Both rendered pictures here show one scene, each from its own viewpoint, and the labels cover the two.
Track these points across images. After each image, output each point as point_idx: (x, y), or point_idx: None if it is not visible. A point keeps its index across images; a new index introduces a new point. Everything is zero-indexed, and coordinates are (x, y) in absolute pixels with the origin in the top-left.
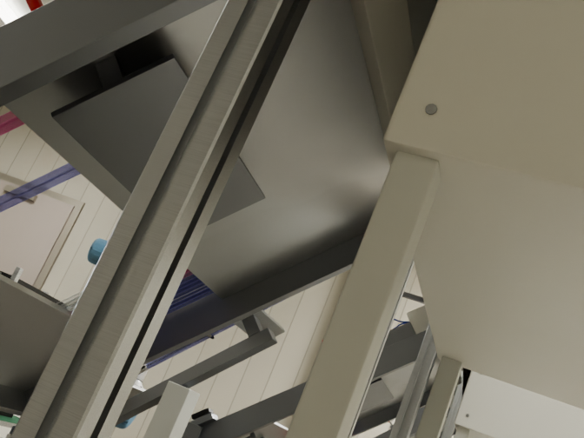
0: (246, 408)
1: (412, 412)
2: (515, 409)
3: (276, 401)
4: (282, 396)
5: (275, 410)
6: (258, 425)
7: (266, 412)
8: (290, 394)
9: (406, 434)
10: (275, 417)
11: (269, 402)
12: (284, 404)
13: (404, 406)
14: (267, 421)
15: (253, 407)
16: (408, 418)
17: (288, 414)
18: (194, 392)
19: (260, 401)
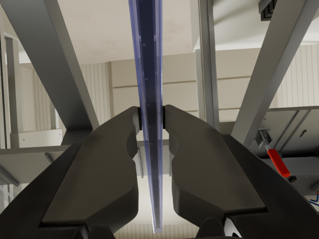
0: (303, 3)
1: (204, 119)
2: None
3: (271, 58)
4: (268, 71)
5: (269, 45)
6: (277, 3)
7: (276, 31)
8: (264, 82)
9: (203, 103)
10: (267, 36)
11: (277, 49)
12: (264, 63)
13: (205, 121)
14: (271, 22)
15: (294, 17)
16: (204, 114)
17: (258, 55)
18: None
19: (288, 36)
